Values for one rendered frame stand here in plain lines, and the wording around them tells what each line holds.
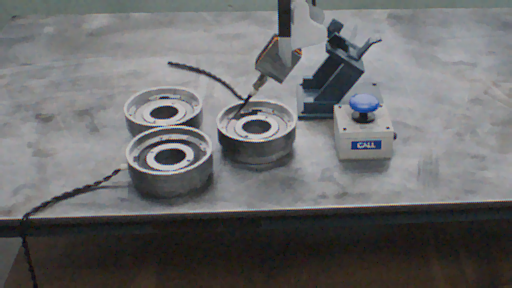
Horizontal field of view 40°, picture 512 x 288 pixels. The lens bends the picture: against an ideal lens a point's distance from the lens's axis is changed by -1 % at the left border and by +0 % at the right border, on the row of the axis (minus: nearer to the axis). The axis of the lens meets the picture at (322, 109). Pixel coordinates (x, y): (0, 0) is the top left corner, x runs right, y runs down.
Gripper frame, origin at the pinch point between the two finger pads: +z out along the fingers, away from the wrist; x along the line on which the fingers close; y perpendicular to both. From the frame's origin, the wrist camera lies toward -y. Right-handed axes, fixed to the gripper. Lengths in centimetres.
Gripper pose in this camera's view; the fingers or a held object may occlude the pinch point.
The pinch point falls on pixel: (283, 51)
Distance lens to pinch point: 89.2
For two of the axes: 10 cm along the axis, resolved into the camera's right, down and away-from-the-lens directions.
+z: -0.2, 8.6, 5.1
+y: 10.0, -0.1, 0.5
